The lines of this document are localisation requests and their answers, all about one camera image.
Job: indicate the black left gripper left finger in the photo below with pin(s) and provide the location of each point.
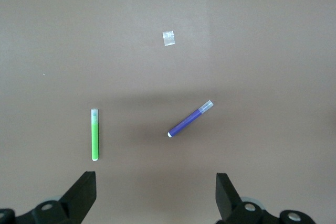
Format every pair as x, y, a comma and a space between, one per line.
78, 197

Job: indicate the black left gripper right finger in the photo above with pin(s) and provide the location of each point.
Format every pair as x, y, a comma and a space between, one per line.
231, 208

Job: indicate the purple marker pen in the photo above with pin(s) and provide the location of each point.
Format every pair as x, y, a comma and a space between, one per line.
187, 121

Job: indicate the green marker pen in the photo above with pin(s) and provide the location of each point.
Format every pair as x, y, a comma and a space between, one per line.
94, 137

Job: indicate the clear tape piece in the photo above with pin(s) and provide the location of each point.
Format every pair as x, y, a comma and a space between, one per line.
168, 38

